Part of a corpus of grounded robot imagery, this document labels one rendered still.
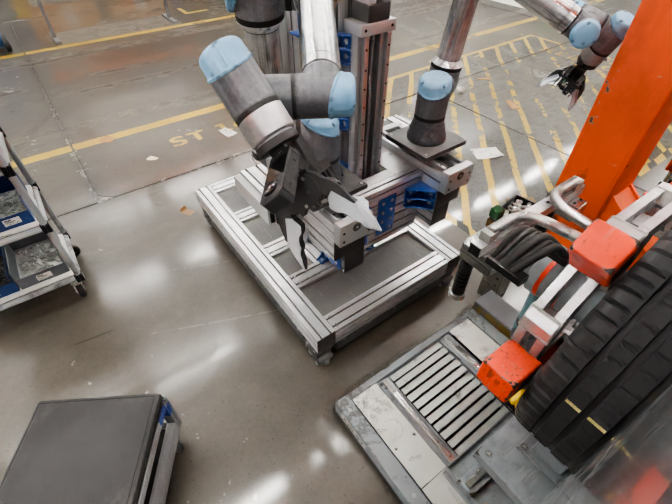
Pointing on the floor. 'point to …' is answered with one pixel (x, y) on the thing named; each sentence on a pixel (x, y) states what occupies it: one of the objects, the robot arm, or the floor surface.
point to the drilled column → (493, 284)
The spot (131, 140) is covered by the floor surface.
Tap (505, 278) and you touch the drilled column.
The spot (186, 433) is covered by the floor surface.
